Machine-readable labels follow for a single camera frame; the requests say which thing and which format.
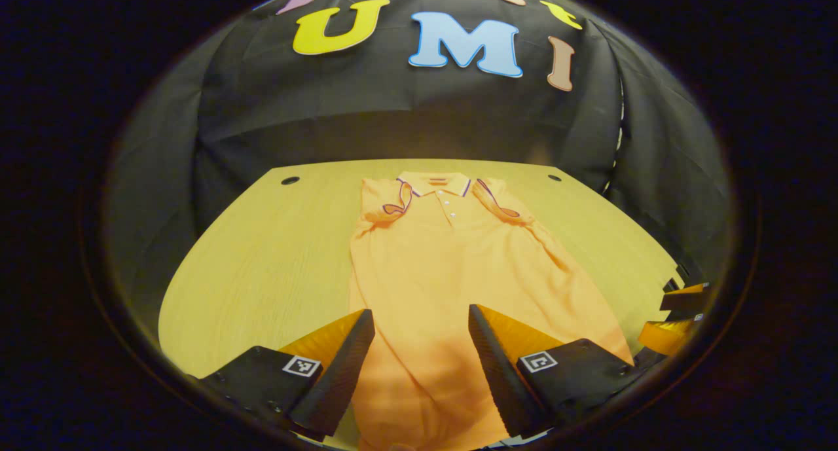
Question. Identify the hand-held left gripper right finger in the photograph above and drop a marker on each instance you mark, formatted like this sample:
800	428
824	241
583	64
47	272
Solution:
497	372

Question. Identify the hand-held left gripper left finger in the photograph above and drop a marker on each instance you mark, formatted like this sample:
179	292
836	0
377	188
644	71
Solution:
344	372

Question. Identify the orange T-shirt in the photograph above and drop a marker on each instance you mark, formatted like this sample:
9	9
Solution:
445	261

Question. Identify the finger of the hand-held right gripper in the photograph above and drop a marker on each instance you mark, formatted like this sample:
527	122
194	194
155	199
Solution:
668	336
684	299

